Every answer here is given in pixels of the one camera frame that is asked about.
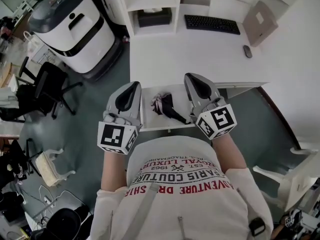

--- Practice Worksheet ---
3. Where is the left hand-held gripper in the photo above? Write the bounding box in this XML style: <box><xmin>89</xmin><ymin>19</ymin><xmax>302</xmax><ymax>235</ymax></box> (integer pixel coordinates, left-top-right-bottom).
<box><xmin>96</xmin><ymin>81</ymin><xmax>144</xmax><ymax>156</ymax></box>

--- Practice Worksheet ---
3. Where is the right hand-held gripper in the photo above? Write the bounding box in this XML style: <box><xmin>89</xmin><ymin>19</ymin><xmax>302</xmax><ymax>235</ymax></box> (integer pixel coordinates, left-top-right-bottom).
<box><xmin>184</xmin><ymin>72</ymin><xmax>238</xmax><ymax>141</ymax></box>

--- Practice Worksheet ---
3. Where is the white desk drawer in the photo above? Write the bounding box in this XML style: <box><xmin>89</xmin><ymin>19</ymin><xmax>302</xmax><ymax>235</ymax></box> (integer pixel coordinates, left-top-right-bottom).
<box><xmin>139</xmin><ymin>83</ymin><xmax>201</xmax><ymax>133</ymax></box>

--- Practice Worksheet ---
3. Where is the pink and black umbrella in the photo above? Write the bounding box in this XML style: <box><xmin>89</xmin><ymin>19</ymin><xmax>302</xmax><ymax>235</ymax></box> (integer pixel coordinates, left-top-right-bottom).
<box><xmin>149</xmin><ymin>91</ymin><xmax>192</xmax><ymax>126</ymax></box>

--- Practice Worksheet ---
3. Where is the person's left forearm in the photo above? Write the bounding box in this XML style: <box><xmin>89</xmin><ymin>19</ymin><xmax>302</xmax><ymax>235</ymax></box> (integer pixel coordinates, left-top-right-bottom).
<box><xmin>100</xmin><ymin>149</ymin><xmax>131</xmax><ymax>192</ymax></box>

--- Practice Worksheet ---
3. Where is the person's right forearm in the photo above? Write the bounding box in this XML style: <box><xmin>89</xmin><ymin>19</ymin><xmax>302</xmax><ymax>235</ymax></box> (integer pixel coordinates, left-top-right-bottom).
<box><xmin>211</xmin><ymin>134</ymin><xmax>247</xmax><ymax>175</ymax></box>

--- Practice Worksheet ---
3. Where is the white desk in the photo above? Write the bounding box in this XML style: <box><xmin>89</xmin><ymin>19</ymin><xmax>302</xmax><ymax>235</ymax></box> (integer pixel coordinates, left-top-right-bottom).
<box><xmin>128</xmin><ymin>1</ymin><xmax>280</xmax><ymax>100</ymax></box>

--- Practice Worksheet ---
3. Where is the person's right hand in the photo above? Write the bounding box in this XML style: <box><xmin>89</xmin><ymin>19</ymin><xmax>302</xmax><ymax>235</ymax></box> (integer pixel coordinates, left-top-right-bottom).
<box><xmin>190</xmin><ymin>96</ymin><xmax>226</xmax><ymax>116</ymax></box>

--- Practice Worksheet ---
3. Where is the person's left hand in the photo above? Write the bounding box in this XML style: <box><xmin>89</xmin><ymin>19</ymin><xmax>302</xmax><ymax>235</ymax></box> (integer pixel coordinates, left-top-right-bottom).
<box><xmin>102</xmin><ymin>110</ymin><xmax>132</xmax><ymax>126</ymax></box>

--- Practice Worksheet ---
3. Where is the grey computer mouse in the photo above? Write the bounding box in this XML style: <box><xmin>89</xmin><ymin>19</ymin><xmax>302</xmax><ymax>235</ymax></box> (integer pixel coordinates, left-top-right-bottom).
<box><xmin>242</xmin><ymin>44</ymin><xmax>254</xmax><ymax>59</ymax></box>

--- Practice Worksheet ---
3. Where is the black keyboard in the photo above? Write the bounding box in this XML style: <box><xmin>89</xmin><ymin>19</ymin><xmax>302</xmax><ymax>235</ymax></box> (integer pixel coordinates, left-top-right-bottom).
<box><xmin>183</xmin><ymin>14</ymin><xmax>242</xmax><ymax>36</ymax></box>

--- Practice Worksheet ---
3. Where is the black office chair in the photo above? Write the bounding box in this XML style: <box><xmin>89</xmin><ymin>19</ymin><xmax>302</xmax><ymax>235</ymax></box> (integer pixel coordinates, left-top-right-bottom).
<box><xmin>15</xmin><ymin>56</ymin><xmax>84</xmax><ymax>120</ymax></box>

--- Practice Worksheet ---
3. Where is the black tissue box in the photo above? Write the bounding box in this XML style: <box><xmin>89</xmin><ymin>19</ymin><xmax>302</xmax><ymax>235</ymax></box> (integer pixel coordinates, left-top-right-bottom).
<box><xmin>137</xmin><ymin>7</ymin><xmax>173</xmax><ymax>29</ymax></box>

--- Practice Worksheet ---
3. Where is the white and black robot machine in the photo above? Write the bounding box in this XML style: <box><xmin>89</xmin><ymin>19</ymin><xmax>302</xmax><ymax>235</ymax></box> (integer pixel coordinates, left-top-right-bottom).
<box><xmin>27</xmin><ymin>0</ymin><xmax>125</xmax><ymax>81</ymax></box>

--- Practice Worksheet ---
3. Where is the cream carved stool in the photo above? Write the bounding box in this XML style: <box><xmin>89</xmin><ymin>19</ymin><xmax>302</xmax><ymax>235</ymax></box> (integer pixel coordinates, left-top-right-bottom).
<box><xmin>34</xmin><ymin>147</ymin><xmax>76</xmax><ymax>188</ymax></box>

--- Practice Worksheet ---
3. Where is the white paper bag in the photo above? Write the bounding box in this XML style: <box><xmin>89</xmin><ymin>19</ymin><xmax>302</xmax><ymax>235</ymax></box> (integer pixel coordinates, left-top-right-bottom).
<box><xmin>23</xmin><ymin>30</ymin><xmax>42</xmax><ymax>60</ymax></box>

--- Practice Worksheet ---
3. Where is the person's white printed shirt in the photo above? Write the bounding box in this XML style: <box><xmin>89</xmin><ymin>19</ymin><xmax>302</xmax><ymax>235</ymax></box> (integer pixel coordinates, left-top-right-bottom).
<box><xmin>89</xmin><ymin>135</ymin><xmax>275</xmax><ymax>240</ymax></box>

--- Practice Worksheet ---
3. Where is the white curved-leg chair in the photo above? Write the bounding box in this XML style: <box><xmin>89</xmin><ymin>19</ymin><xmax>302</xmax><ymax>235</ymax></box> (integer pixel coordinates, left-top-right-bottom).
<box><xmin>252</xmin><ymin>143</ymin><xmax>320</xmax><ymax>212</ymax></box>

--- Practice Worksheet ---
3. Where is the black clip-on device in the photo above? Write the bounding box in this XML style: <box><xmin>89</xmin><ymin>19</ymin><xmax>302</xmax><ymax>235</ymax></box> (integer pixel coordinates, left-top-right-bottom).
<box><xmin>248</xmin><ymin>217</ymin><xmax>267</xmax><ymax>238</ymax></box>

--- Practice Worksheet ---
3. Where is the grey shoulder strap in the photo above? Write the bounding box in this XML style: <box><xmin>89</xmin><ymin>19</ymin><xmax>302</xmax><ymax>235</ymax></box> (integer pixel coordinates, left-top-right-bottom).
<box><xmin>129</xmin><ymin>182</ymin><xmax>161</xmax><ymax>240</ymax></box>

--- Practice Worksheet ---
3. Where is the white cable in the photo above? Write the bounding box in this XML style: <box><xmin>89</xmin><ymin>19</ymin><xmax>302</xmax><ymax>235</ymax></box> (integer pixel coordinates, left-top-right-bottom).
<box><xmin>38</xmin><ymin>183</ymin><xmax>66</xmax><ymax>210</ymax></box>

